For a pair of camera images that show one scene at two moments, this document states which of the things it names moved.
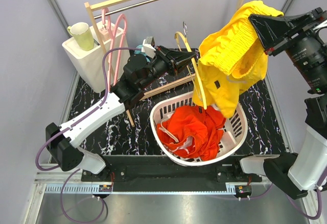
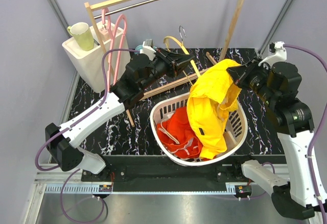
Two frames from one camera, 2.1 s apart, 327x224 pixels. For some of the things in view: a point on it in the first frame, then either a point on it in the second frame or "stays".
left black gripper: [170, 56] stays
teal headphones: [139, 51] stays
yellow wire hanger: [184, 36] → [181, 42]
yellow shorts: [232, 58] → [213, 94]
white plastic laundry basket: [234, 130] stays
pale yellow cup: [80, 31] stays
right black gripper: [272, 29] → [240, 74]
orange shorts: [192, 130] stays
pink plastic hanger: [111, 35] stays
